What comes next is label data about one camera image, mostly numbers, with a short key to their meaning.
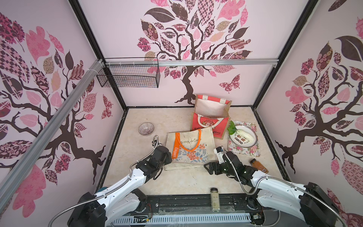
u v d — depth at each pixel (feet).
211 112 3.39
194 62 3.22
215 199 2.38
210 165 2.44
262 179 1.78
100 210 1.33
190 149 3.00
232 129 3.31
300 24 2.44
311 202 1.36
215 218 2.55
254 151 3.11
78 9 2.24
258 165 2.73
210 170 2.44
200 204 2.46
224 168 2.32
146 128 3.39
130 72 3.11
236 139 3.27
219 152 2.45
